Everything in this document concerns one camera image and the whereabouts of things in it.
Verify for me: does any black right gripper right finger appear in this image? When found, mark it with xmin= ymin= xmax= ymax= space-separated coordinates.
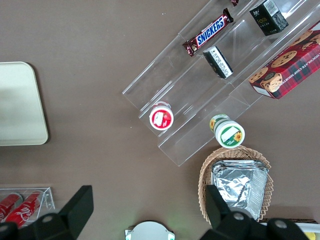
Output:
xmin=201 ymin=184 xmax=309 ymax=240

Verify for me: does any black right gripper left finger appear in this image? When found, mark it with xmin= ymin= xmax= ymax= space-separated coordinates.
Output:
xmin=0 ymin=184 xmax=95 ymax=240

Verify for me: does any foil wrapped sandwich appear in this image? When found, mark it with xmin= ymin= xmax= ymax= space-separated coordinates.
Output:
xmin=211 ymin=159 xmax=270 ymax=222

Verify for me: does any woven wicker basket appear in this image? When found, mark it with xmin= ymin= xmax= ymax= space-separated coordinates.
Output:
xmin=197 ymin=146 xmax=274 ymax=223

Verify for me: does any cream plastic tray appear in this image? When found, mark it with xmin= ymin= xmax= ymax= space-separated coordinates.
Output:
xmin=0 ymin=61 xmax=49 ymax=146

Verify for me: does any clear acrylic can holder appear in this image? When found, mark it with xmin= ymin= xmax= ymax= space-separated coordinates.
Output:
xmin=0 ymin=186 xmax=56 ymax=228

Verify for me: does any red cola can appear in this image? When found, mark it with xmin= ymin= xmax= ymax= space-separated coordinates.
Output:
xmin=4 ymin=190 xmax=44 ymax=228
xmin=0 ymin=192 xmax=24 ymax=223

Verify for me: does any white round device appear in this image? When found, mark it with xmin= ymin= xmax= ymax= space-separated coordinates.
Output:
xmin=124 ymin=220 xmax=176 ymax=240

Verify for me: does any green sunflower yogurt cup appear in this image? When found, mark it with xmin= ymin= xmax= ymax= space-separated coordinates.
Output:
xmin=208 ymin=113 xmax=246 ymax=149

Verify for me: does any clear acrylic tiered display shelf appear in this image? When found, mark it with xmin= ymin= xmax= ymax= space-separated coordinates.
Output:
xmin=121 ymin=0 xmax=320 ymax=168

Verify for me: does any red strawberry yogurt cup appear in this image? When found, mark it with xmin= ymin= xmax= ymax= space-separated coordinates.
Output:
xmin=148 ymin=101 xmax=175 ymax=131

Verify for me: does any small black box white label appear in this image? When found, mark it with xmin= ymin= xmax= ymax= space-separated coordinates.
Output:
xmin=202 ymin=45 xmax=235 ymax=80

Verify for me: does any red tartan cookie box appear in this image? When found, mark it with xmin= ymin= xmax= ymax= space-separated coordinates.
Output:
xmin=248 ymin=20 xmax=320 ymax=100

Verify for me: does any Snickers chocolate bar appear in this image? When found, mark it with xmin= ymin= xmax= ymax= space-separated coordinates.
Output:
xmin=182 ymin=7 xmax=235 ymax=57

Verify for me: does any black carton box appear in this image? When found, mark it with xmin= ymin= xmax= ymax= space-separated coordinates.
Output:
xmin=249 ymin=0 xmax=290 ymax=37

